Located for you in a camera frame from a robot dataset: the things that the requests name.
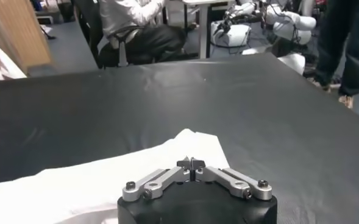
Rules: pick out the black table cover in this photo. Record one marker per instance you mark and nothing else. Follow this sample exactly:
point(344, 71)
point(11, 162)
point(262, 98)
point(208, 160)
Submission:
point(258, 121)

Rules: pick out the white humanoid robot on base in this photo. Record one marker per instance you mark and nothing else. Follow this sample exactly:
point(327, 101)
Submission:
point(289, 27)

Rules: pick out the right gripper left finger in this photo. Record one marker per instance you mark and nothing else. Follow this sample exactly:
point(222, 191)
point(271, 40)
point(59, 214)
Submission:
point(158, 184)

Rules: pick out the white cloth with red print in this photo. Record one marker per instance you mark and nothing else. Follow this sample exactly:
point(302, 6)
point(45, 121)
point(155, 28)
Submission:
point(5, 67)

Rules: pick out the white standing desk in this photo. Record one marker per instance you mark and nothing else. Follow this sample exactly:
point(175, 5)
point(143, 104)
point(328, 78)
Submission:
point(202, 30)

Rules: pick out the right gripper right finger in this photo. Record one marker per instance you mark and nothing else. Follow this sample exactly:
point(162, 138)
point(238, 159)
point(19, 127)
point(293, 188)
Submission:
point(234, 182)

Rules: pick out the seated man in white hoodie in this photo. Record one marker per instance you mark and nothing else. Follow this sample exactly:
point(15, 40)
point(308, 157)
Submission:
point(127, 15)

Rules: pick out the woven wooden folding screen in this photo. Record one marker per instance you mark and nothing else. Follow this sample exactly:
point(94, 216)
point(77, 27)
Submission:
point(14, 30)

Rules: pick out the black office chair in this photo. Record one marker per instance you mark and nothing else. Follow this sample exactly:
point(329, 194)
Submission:
point(87, 24)

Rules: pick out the standing person in dark clothes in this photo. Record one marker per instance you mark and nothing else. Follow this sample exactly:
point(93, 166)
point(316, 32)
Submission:
point(334, 45)

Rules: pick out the white t-shirt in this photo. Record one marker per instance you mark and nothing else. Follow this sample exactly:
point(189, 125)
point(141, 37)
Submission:
point(75, 188)

